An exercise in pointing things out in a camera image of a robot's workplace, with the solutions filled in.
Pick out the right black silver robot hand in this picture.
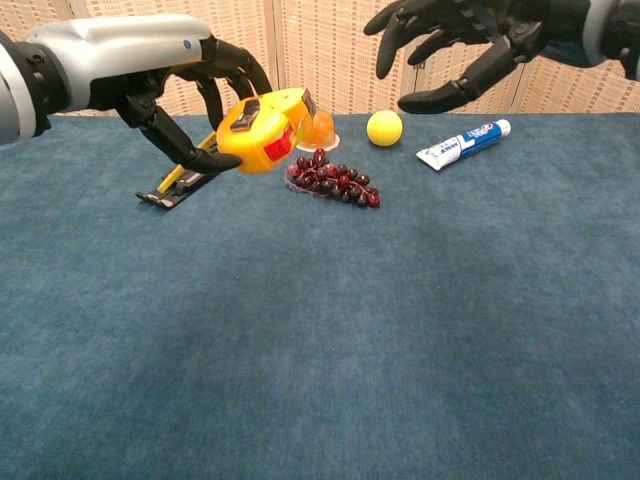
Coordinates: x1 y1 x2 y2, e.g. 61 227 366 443
363 0 591 115

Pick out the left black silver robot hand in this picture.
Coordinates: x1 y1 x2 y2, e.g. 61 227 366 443
24 13 274 174

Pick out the yellow tape measure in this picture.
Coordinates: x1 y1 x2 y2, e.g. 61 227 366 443
157 87 317 194

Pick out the blue white toothpaste tube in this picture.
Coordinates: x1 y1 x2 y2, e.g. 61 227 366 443
415 118 512 173

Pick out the black folding laptop stand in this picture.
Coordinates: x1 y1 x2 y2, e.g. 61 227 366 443
135 134 221 211

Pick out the yellow ball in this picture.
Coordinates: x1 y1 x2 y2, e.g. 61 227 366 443
366 109 404 148

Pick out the woven bamboo folding screen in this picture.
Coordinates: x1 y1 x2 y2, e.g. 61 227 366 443
0 0 640 117

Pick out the orange jelly cup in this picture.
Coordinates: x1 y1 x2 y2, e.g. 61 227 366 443
295 109 341 153

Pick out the purple grape bunch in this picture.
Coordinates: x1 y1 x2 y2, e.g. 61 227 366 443
285 147 382 209

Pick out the blue felt table cover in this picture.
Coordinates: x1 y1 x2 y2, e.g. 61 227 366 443
0 112 640 480

